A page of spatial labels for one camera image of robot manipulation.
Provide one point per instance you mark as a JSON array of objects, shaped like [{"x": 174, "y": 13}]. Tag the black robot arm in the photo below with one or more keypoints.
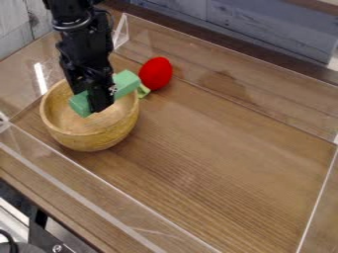
[{"x": 72, "y": 14}]

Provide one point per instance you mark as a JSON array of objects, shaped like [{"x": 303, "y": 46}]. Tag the black metal table leg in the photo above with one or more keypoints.
[{"x": 41, "y": 237}]

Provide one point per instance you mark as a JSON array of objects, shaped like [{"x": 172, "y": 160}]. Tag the clear acrylic tray wall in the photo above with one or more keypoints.
[{"x": 113, "y": 222}]

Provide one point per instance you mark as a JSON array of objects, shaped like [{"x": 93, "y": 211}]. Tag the green rectangular block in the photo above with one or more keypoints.
[{"x": 128, "y": 82}]

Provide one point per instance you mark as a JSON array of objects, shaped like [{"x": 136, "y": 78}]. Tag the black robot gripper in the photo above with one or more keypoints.
[{"x": 85, "y": 49}]

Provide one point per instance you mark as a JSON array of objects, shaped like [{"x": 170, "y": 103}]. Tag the brown wooden bowl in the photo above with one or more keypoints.
[{"x": 97, "y": 132}]

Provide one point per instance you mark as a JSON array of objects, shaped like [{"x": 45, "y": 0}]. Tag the clear acrylic corner bracket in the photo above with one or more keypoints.
[{"x": 121, "y": 34}]

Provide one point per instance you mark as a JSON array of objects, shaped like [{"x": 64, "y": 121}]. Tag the red plush strawberry toy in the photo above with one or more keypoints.
[{"x": 156, "y": 75}]

